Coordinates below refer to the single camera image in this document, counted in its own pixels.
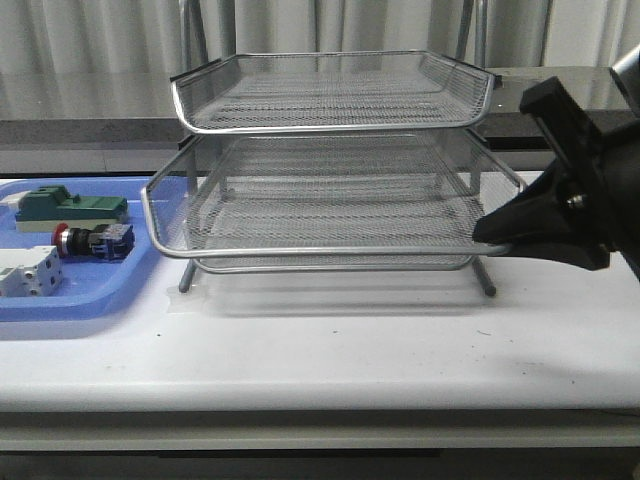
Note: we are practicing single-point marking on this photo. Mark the blue plastic tray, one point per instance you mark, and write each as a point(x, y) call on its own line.
point(90, 287)

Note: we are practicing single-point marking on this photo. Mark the grey metal rack frame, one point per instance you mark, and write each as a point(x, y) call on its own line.
point(475, 262)

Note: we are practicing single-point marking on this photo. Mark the green and beige switch block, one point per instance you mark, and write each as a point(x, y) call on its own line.
point(43, 209)

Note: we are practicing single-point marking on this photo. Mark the silver mesh bottom tray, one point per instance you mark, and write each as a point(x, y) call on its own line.
point(414, 233)

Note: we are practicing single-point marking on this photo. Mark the silver mesh top tray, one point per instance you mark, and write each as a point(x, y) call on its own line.
point(336, 91)

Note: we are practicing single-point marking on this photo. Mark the silver mesh tray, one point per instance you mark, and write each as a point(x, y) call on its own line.
point(336, 91)
point(414, 233)
point(300, 201)

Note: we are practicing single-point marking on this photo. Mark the red emergency push button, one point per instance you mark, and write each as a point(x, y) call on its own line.
point(107, 242)

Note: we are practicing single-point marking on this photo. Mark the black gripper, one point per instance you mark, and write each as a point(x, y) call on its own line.
point(585, 204)

